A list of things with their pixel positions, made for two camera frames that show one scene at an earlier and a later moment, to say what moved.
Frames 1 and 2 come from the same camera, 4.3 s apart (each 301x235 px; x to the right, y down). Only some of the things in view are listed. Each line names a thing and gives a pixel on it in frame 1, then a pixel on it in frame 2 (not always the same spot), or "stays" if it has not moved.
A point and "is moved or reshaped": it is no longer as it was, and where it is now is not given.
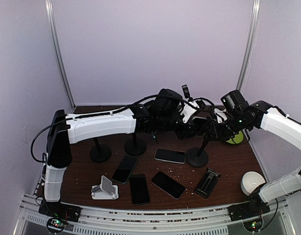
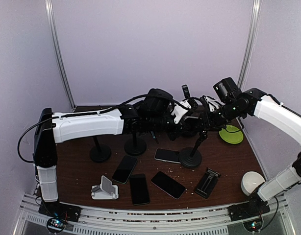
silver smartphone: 199,122 is moved or reshaped
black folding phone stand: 207,183 stays
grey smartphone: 125,169 stays
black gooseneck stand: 196,156 is moved or reshaped
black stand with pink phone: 186,92 stays
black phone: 168,184 stays
